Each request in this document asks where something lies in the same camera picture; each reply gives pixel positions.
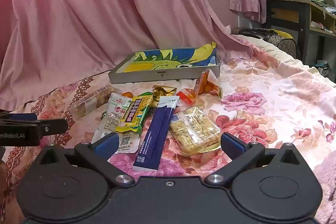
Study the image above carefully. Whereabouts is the orange snack bag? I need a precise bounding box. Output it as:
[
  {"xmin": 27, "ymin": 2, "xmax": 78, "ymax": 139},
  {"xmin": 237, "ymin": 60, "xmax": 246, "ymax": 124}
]
[{"xmin": 194, "ymin": 68, "xmax": 223, "ymax": 99}]

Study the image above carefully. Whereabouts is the floral bedsheet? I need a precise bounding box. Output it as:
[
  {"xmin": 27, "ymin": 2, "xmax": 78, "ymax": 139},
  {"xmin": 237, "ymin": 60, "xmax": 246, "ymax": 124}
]
[{"xmin": 0, "ymin": 34, "xmax": 336, "ymax": 224}]

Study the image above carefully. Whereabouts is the white snack packet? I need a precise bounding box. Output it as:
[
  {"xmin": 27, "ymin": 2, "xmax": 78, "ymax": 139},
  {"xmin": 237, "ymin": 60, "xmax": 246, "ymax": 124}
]
[{"xmin": 91, "ymin": 92, "xmax": 140, "ymax": 154}]

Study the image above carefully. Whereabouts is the grey box with colourful lining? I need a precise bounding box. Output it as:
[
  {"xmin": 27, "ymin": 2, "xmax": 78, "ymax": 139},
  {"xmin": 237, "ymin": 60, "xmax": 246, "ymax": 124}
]
[{"xmin": 108, "ymin": 42, "xmax": 221, "ymax": 85}]

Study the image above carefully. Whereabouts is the clear rice crisp packet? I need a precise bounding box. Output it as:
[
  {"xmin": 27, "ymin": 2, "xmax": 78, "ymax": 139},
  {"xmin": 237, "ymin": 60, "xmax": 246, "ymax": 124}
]
[{"xmin": 169, "ymin": 106, "xmax": 222, "ymax": 154}]

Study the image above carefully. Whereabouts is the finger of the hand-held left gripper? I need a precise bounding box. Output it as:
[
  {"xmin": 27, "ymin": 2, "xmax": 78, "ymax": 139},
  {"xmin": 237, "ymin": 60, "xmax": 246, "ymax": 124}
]
[
  {"xmin": 0, "ymin": 118, "xmax": 68, "ymax": 146},
  {"xmin": 0, "ymin": 109, "xmax": 38, "ymax": 123}
]

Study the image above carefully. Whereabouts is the dark patterned handbag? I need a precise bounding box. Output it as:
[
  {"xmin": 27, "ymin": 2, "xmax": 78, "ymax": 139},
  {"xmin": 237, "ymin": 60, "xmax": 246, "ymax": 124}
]
[{"xmin": 231, "ymin": 27, "xmax": 300, "ymax": 60}]

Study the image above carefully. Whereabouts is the yellow green snack packet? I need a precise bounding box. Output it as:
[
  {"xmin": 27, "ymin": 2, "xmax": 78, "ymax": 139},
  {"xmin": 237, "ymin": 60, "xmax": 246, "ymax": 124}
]
[{"xmin": 115, "ymin": 94, "xmax": 154, "ymax": 135}]

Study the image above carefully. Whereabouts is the large pink curtain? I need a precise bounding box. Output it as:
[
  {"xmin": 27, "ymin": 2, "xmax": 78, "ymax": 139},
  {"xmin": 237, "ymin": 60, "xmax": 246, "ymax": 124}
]
[{"xmin": 0, "ymin": 0, "xmax": 254, "ymax": 111}]

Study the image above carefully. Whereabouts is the gold candy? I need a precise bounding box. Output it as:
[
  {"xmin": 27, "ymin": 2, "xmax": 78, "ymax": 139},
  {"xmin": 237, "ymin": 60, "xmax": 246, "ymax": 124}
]
[{"xmin": 153, "ymin": 85, "xmax": 177, "ymax": 99}]

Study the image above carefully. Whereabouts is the navy blue stick packet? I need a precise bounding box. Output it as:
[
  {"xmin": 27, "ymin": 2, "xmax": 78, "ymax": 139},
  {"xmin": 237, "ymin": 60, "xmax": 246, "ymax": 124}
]
[{"xmin": 132, "ymin": 96, "xmax": 180, "ymax": 172}]

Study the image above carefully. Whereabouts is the clear nut bar packet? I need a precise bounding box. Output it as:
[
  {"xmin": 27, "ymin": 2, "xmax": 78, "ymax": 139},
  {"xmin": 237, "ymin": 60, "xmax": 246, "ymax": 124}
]
[{"xmin": 68, "ymin": 84, "xmax": 118, "ymax": 117}]

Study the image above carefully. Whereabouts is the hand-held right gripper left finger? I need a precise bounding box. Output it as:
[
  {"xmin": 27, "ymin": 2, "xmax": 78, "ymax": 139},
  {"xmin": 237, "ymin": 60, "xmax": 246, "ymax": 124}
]
[{"xmin": 34, "ymin": 133, "xmax": 135, "ymax": 187}]

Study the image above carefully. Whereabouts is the wooden desk shelf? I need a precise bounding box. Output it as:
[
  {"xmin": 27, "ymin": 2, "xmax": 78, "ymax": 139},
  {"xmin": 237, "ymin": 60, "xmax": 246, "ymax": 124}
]
[{"xmin": 266, "ymin": 0, "xmax": 336, "ymax": 65}]

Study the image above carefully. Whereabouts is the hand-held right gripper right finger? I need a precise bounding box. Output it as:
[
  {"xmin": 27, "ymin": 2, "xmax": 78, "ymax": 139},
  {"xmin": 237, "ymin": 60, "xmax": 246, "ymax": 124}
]
[{"xmin": 205, "ymin": 132, "xmax": 306, "ymax": 187}]

